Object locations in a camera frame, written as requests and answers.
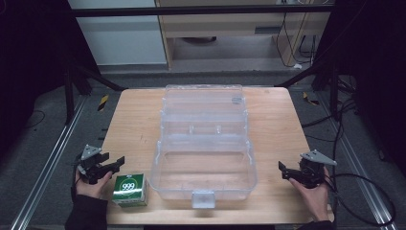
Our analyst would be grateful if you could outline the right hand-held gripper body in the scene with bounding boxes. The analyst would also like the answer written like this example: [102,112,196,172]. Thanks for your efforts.
[296,149,338,190]

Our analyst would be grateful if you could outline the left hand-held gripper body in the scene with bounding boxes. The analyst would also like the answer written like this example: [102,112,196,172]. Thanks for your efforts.
[76,144,113,186]

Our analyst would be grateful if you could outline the green and white carton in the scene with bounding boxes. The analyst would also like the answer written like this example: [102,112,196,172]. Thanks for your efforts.
[111,172,149,208]

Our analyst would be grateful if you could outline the clear plastic storage box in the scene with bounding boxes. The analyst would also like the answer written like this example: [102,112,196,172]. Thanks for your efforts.
[148,83,259,210]

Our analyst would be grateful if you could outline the person's left hand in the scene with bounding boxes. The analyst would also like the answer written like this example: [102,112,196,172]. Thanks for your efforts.
[74,169,114,201]

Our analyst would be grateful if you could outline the person's right hand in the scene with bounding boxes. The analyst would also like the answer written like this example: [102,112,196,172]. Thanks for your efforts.
[288,167,331,223]

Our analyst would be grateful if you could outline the yellow and black tape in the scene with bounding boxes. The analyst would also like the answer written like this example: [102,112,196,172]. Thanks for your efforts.
[302,91,321,106]
[97,93,110,112]

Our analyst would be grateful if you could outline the black metal stand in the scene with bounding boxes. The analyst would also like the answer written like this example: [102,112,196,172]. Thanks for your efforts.
[62,58,127,127]
[275,58,341,123]

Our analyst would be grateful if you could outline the dark curtain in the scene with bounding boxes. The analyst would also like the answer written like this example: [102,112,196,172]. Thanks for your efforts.
[314,0,406,180]
[0,0,97,161]

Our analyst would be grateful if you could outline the white cabinet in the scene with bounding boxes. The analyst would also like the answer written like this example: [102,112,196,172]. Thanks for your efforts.
[67,0,168,67]

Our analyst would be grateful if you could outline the light wooden desk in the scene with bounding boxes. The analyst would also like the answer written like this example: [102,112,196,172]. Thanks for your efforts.
[155,0,331,69]

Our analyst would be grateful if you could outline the black metal crossbar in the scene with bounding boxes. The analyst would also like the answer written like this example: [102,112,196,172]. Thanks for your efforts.
[71,4,335,19]

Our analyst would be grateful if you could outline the aluminium floor rail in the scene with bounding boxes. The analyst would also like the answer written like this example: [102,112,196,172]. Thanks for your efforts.
[317,91,400,230]
[9,95,88,230]

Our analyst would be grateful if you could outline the thin black floor cable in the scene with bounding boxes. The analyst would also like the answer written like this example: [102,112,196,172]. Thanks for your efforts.
[23,109,47,129]

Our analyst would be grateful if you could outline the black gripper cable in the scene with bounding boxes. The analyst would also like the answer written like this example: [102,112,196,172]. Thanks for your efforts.
[327,172,397,228]

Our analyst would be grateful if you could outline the black hanging cables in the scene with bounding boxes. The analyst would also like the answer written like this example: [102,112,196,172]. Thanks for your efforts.
[275,12,318,69]

